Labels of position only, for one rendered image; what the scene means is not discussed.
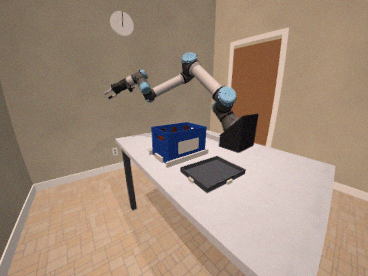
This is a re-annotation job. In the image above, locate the blue divided crate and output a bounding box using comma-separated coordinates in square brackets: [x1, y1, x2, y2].
[151, 122, 206, 164]

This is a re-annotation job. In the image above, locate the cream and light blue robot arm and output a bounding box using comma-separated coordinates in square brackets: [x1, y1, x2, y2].
[131, 53, 239, 131]

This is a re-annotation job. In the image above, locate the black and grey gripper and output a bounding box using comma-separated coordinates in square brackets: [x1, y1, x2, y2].
[104, 75, 136, 100]

